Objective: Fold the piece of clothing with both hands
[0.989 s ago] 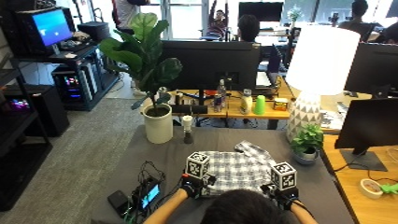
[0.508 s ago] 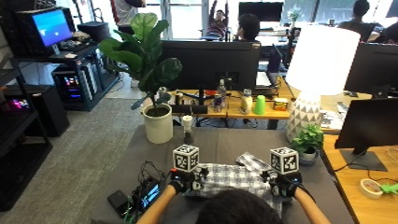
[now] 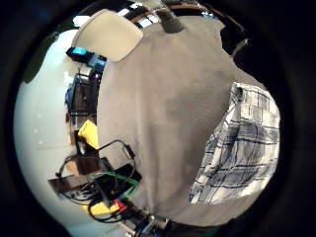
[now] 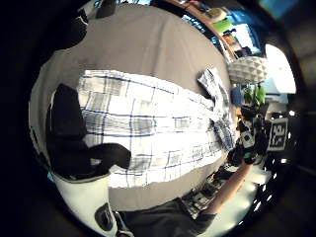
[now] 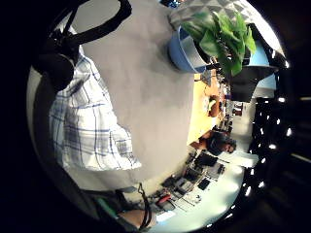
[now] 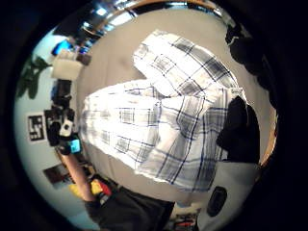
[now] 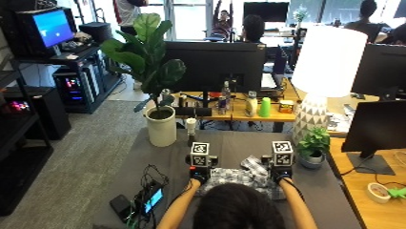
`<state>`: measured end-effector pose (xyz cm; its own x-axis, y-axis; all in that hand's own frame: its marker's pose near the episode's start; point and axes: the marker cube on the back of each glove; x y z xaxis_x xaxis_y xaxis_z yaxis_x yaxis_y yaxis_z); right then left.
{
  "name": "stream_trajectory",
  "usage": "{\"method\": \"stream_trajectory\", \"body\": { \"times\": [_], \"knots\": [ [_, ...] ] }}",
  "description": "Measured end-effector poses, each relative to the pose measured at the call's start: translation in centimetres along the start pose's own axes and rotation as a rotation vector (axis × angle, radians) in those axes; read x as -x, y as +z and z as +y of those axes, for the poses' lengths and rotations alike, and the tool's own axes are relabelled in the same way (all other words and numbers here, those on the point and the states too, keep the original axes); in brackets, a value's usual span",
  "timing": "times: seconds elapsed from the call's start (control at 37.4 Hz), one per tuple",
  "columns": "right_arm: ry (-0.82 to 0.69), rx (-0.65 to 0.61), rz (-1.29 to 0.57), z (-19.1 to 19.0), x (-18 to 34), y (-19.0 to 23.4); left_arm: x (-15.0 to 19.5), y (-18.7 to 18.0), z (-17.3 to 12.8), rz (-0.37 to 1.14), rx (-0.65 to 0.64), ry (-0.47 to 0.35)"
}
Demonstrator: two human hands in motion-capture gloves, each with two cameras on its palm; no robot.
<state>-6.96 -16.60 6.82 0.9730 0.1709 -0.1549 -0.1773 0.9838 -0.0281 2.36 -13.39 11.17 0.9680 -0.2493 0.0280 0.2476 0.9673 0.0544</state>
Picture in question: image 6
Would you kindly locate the blue lit wrist device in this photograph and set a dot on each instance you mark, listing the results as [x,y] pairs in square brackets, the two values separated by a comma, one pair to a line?
[75,146]

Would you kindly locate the dark wall picture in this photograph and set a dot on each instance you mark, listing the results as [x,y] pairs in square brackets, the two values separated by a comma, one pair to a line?
[57,173]

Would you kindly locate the black stand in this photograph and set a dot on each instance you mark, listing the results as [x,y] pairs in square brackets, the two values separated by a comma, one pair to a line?
[62,93]

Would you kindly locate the blue lit monitor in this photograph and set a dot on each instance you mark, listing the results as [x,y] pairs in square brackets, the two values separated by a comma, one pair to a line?
[61,47]

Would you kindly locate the white blue plaid shirt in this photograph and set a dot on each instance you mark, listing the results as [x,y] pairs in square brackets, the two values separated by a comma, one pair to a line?
[166,122]

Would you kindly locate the ceiling lamp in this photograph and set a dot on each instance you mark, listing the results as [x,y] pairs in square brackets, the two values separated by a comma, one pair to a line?
[121,18]
[101,12]

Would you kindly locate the the person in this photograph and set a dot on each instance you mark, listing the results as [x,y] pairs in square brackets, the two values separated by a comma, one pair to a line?
[128,210]

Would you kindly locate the green potted plant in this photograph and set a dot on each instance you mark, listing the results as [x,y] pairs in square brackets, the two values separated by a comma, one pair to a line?
[29,77]

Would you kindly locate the white palm camera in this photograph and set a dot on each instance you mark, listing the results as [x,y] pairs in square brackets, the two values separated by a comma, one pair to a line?
[66,127]

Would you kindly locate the yellow bag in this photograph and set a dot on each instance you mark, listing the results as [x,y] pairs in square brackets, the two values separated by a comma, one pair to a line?
[89,188]

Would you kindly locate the white marker cube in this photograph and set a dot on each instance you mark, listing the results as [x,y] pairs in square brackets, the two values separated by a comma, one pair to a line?
[36,127]

